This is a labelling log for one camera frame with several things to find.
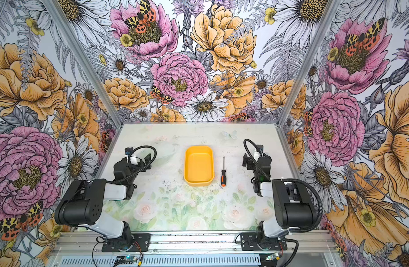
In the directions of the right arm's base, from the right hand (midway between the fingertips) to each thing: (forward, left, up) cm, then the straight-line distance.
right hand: (253, 156), depth 94 cm
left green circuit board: (-45, +61, -8) cm, 76 cm away
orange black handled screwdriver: (-8, +17, -6) cm, 20 cm away
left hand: (+1, +61, +1) cm, 61 cm away
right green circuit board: (-45, -1, -9) cm, 46 cm away
